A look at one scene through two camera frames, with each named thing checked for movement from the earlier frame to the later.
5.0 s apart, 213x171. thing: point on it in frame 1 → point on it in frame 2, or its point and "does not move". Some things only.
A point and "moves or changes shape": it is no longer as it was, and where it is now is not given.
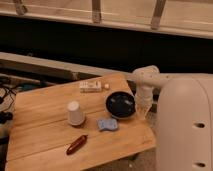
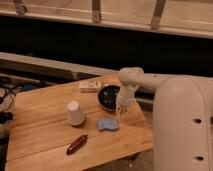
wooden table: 77,126 does not move
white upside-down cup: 76,116 does not move
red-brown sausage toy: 76,145 does not move
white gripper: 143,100 → 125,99
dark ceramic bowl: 120,105 moves or changes shape
